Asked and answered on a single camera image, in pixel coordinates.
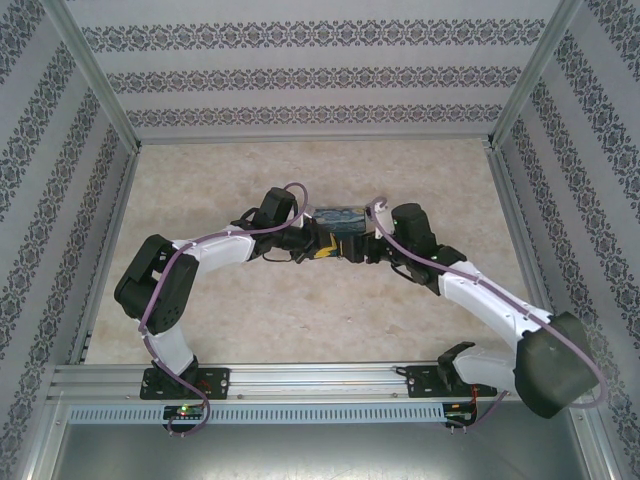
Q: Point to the starry night print tin box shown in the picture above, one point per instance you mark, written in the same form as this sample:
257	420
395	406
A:
340	217

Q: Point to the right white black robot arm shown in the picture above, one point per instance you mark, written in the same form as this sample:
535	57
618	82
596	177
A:
480	295

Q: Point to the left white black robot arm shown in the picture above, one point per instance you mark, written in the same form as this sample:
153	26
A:
220	252

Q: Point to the small green circuit board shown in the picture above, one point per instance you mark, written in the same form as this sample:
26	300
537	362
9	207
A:
460	415
184	412

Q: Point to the grey metal sheet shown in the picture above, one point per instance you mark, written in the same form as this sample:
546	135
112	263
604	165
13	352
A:
320	452

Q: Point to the aluminium frame bar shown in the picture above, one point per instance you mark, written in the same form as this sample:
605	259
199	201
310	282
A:
525	240
310	138
107	250

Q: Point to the wide aluminium base rail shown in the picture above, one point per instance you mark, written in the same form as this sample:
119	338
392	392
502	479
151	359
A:
320	380

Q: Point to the slanted aluminium frame post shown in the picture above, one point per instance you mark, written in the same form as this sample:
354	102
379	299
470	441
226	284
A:
95	75
535	70

